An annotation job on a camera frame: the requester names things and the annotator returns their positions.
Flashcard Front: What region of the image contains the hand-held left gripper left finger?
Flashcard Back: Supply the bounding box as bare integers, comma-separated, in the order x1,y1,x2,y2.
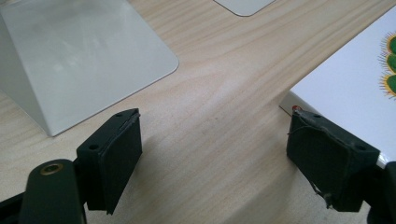
76,107,143,216

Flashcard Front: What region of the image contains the white caterpillar picture book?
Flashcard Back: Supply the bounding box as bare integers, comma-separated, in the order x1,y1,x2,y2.
278,5,396,169

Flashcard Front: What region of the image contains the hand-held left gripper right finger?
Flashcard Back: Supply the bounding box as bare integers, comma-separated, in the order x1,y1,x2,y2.
286,106,381,213

